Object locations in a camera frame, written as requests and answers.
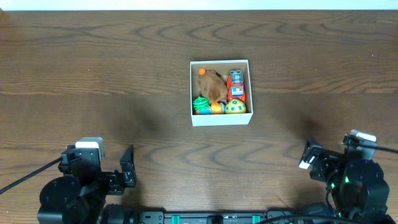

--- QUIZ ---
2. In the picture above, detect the red toy fire truck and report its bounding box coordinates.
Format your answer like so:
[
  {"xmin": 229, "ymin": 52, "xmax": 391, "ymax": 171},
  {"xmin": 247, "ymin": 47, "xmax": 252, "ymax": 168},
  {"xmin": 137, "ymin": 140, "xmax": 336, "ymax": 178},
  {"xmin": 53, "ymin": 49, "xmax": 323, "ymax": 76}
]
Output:
[{"xmin": 226, "ymin": 70, "xmax": 246, "ymax": 103}]

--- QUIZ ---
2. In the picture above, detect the yellow ball with blue letters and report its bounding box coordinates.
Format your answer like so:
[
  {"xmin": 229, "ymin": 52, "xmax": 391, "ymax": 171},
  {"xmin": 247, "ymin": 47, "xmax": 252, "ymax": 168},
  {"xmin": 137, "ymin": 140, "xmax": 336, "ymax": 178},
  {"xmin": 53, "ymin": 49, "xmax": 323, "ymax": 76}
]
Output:
[{"xmin": 225, "ymin": 99, "xmax": 246, "ymax": 114}]

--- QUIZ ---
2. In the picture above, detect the green round spinning top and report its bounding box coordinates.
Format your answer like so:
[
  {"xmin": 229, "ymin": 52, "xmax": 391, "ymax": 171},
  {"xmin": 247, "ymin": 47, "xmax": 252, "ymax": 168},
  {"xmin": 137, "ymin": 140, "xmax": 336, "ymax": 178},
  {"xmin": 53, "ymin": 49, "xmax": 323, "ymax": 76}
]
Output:
[{"xmin": 193, "ymin": 96, "xmax": 210, "ymax": 111}]

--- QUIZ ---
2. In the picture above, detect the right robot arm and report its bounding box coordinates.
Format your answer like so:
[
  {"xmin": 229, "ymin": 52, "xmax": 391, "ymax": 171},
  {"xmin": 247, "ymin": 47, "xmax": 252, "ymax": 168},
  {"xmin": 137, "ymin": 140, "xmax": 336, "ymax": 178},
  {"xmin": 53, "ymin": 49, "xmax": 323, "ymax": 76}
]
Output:
[{"xmin": 299, "ymin": 129, "xmax": 394, "ymax": 223}]

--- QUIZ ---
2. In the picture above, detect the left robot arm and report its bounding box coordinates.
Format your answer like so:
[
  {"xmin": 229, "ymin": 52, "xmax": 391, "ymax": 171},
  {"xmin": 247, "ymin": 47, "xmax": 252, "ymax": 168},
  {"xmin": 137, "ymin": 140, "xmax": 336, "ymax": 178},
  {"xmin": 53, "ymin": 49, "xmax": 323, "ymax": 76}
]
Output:
[{"xmin": 37, "ymin": 137, "xmax": 139, "ymax": 224}]

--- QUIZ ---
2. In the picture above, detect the orange and blue toy fish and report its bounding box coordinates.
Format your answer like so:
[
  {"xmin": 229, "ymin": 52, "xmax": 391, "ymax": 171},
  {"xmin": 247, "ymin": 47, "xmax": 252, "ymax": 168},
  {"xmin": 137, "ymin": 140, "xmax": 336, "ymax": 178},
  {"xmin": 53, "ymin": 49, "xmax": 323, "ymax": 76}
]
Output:
[{"xmin": 195, "ymin": 102, "xmax": 226, "ymax": 115}]

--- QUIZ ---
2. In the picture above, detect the brown plush toy with orange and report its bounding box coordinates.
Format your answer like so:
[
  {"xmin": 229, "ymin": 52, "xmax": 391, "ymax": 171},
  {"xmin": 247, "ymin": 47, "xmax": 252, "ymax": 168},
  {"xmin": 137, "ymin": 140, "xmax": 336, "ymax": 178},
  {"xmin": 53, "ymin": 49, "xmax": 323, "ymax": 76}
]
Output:
[{"xmin": 197, "ymin": 68, "xmax": 228, "ymax": 104}]

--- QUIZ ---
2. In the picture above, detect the white cardboard box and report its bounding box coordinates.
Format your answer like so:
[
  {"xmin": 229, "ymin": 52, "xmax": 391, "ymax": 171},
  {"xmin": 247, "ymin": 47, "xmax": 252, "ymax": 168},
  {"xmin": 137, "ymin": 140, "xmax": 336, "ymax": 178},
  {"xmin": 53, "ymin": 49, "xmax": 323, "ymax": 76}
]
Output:
[{"xmin": 190, "ymin": 60, "xmax": 253, "ymax": 126}]

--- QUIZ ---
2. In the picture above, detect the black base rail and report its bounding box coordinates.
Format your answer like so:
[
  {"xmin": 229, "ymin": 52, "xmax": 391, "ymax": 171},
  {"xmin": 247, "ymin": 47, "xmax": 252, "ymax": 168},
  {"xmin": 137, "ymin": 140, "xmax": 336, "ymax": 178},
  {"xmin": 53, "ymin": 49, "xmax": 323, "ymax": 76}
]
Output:
[{"xmin": 97, "ymin": 204, "xmax": 295, "ymax": 224}]

